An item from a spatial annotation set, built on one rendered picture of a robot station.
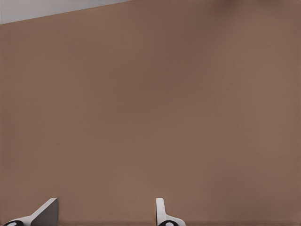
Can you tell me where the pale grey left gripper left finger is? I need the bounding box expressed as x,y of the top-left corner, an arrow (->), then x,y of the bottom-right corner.
1,197 -> 59,226

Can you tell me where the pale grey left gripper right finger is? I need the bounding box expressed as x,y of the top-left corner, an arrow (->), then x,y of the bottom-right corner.
155,197 -> 186,226

